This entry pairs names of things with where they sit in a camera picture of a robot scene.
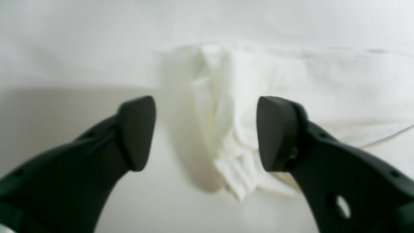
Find white printed t-shirt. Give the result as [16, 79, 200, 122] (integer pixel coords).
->
[190, 44, 413, 202]

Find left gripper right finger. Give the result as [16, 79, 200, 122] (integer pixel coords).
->
[256, 96, 414, 233]

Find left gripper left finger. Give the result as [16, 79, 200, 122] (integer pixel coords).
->
[0, 96, 156, 233]

